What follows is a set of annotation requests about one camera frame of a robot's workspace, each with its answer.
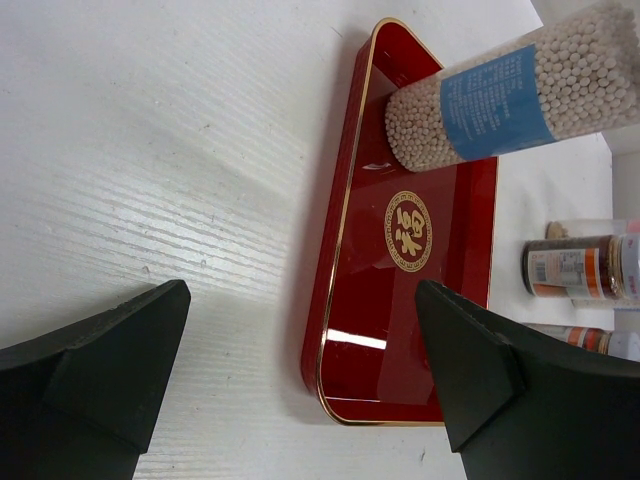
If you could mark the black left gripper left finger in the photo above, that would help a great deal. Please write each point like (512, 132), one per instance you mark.
(82, 401)

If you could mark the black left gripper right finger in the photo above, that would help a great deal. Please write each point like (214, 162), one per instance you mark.
(518, 404)

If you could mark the tall jar blue label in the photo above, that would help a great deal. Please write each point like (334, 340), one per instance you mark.
(576, 77)

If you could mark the red-white lid sauce jar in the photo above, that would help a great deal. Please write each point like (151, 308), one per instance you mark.
(618, 344)

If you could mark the pink cap spice bottle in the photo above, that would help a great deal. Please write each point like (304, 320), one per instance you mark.
(590, 227)

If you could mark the red lacquer tray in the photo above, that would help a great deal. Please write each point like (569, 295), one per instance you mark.
(386, 230)

